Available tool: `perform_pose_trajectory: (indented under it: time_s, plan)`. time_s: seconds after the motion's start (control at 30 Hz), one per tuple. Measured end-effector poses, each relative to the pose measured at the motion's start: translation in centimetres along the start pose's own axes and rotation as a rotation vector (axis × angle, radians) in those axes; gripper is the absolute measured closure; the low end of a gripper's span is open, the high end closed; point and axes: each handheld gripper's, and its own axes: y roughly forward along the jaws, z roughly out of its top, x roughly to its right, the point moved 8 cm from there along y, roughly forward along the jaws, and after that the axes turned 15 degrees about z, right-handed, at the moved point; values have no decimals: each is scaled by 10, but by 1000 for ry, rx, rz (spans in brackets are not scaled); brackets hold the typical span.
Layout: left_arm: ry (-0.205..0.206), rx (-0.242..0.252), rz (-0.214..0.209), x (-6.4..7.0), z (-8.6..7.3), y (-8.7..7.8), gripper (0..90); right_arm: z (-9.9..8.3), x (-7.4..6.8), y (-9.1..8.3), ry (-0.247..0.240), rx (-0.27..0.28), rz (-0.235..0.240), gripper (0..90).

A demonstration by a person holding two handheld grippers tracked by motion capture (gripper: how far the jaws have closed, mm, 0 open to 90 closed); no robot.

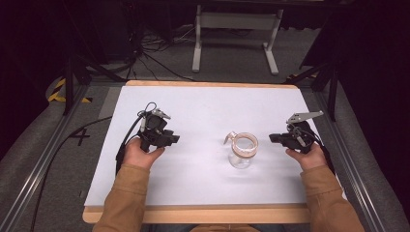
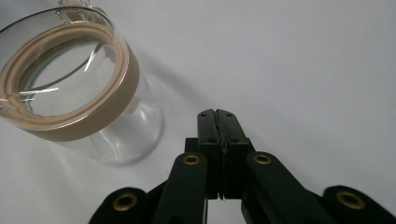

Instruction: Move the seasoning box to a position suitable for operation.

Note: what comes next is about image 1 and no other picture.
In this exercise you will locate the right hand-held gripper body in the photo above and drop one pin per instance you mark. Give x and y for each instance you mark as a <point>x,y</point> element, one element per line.
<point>298,132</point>

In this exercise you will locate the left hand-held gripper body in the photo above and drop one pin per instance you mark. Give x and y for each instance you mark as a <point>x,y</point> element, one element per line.
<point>154,128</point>

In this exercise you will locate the clear glass jar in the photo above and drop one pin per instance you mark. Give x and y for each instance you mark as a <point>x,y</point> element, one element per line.
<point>242,149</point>

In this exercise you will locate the person's right hand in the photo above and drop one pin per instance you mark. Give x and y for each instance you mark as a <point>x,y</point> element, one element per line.
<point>308,157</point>

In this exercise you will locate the person's left hand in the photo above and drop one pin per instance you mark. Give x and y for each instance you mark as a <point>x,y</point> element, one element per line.
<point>141,154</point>

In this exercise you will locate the white sheet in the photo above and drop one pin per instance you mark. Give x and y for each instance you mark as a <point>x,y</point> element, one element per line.
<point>206,145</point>

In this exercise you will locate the black tripod stand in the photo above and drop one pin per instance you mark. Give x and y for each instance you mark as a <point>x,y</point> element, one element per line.
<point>325,77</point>
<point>80,71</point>

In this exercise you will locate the wooden table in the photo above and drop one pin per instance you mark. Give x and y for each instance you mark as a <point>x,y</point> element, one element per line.
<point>206,214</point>

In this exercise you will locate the yellow black hazard tape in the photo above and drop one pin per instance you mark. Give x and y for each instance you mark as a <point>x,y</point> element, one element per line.
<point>61,93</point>

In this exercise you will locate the aluminium rail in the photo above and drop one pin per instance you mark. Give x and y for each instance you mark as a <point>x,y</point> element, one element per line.
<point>349,167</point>
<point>38,164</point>

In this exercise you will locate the grey metal desk frame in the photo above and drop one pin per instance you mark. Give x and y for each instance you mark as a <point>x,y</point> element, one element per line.
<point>237,35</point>

